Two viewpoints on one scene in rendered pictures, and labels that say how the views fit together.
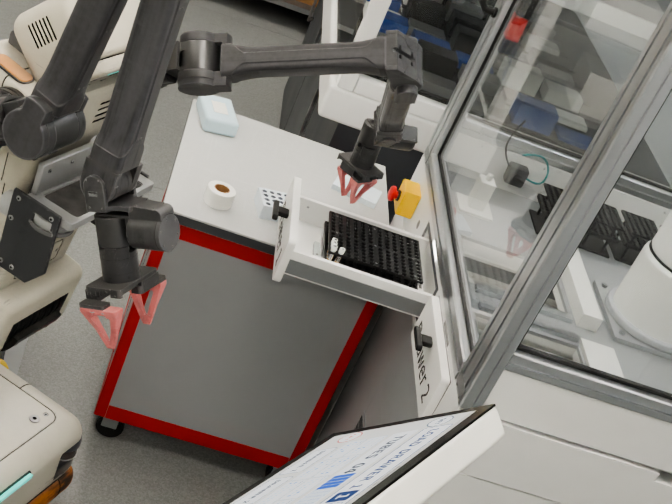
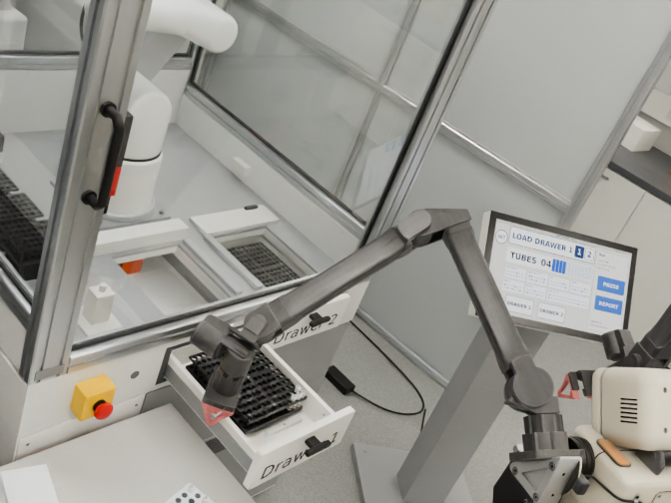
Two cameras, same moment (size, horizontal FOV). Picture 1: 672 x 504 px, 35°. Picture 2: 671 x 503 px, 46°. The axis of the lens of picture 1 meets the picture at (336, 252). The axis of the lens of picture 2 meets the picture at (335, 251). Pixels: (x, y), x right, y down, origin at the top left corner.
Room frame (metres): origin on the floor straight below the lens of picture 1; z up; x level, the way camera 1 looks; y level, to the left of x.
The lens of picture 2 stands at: (3.05, 0.97, 2.08)
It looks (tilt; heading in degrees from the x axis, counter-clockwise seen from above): 30 degrees down; 226
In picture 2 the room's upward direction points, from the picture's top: 23 degrees clockwise
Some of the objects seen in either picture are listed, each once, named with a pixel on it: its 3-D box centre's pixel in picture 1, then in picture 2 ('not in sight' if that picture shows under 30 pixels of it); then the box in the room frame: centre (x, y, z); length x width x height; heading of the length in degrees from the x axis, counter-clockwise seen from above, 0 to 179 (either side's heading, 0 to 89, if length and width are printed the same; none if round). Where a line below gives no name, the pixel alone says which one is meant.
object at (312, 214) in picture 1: (373, 259); (241, 385); (2.13, -0.08, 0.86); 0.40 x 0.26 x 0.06; 102
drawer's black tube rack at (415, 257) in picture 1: (370, 256); (244, 386); (2.12, -0.07, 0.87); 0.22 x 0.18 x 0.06; 102
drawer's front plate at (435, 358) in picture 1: (429, 355); (306, 321); (1.84, -0.26, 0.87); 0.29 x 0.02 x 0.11; 12
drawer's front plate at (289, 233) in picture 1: (287, 227); (302, 445); (2.08, 0.12, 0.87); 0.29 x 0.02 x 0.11; 12
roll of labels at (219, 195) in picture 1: (219, 195); not in sight; (2.25, 0.31, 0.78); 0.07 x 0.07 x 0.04
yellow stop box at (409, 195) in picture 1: (406, 198); (94, 398); (2.47, -0.10, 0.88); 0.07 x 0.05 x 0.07; 12
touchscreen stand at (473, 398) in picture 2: not in sight; (476, 410); (1.09, -0.12, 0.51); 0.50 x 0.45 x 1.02; 65
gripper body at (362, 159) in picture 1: (364, 156); (228, 379); (2.27, 0.03, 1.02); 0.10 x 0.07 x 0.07; 52
